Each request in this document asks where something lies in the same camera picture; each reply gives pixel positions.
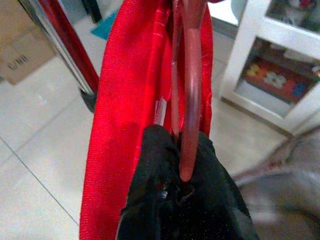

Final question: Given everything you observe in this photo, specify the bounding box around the red T-shirt white print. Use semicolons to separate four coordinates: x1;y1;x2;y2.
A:
79;0;215;240

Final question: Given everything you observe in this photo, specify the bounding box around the chrome clothes rack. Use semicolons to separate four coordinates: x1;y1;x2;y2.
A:
18;0;101;114

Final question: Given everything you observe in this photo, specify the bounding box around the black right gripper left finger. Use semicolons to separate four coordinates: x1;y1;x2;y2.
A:
117;124;183;240

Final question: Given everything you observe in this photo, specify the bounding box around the white glass door cabinet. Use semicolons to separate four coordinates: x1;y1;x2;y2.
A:
219;0;320;135

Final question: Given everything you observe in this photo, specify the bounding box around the teal floor mat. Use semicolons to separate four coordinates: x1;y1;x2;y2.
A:
90;8;121;41

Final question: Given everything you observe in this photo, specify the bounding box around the small printed cardboard box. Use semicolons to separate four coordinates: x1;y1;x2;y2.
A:
0;27;57;86

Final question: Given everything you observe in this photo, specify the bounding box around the colourful flower print box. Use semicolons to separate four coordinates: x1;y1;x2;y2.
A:
244;58;316;103

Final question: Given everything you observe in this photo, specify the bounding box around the large plain cardboard box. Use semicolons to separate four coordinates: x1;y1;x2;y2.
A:
0;0;38;46

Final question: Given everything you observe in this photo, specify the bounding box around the red plastic hanger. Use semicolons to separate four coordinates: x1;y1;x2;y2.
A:
171;0;208;183

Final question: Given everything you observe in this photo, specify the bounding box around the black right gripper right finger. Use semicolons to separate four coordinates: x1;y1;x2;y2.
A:
183;132;260;240

